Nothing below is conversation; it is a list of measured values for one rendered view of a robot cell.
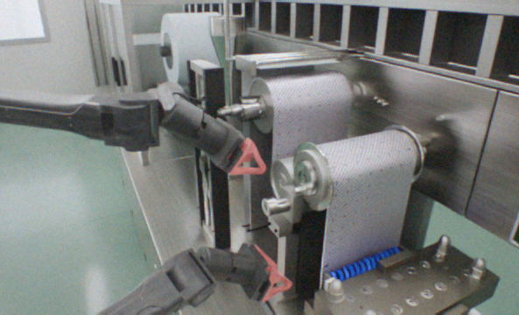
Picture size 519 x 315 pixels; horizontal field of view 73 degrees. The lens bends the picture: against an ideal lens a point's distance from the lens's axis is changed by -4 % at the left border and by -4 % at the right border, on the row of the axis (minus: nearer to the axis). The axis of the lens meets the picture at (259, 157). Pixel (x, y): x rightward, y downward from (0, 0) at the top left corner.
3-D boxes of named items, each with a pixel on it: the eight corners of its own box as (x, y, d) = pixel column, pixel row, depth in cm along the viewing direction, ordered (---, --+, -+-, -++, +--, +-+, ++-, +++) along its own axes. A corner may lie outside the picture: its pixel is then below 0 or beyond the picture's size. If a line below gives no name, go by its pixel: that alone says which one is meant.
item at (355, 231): (319, 277, 81) (326, 208, 74) (396, 248, 91) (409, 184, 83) (321, 278, 81) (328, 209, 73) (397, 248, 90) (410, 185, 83)
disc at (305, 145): (291, 189, 86) (295, 131, 79) (292, 189, 86) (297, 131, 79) (327, 224, 74) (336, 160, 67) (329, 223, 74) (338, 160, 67)
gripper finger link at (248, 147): (259, 192, 64) (220, 169, 59) (242, 175, 70) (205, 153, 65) (281, 160, 64) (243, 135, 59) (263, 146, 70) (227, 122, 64)
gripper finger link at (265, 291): (288, 305, 72) (252, 302, 67) (270, 283, 78) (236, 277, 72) (305, 278, 71) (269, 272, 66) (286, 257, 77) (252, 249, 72)
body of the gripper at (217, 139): (226, 171, 60) (190, 151, 56) (205, 150, 68) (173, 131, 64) (248, 139, 59) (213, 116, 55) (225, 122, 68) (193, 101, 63)
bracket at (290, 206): (265, 292, 93) (266, 190, 80) (287, 284, 95) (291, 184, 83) (275, 305, 89) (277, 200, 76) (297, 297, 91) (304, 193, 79)
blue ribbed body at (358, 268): (325, 281, 82) (326, 269, 80) (394, 253, 90) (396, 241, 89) (333, 290, 79) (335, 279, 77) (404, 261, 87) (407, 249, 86)
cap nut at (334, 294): (322, 293, 75) (324, 277, 73) (336, 288, 77) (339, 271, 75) (333, 305, 72) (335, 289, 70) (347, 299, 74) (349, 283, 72)
